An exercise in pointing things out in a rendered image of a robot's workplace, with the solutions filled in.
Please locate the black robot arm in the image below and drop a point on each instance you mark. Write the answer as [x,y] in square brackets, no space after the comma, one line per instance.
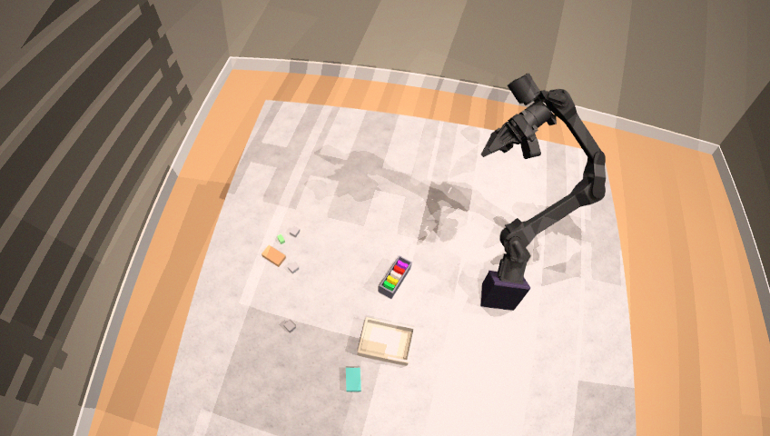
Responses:
[517,235]

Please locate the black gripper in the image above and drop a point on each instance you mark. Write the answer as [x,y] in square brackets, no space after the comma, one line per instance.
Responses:
[512,132]

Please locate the teal rectangular block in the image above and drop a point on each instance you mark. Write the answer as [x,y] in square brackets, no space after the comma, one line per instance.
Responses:
[353,379]

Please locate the orange-brown rectangular block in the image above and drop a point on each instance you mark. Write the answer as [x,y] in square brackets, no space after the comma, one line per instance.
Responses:
[273,256]

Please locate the beige shallow tray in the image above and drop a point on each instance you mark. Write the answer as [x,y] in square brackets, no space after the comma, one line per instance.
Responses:
[386,341]

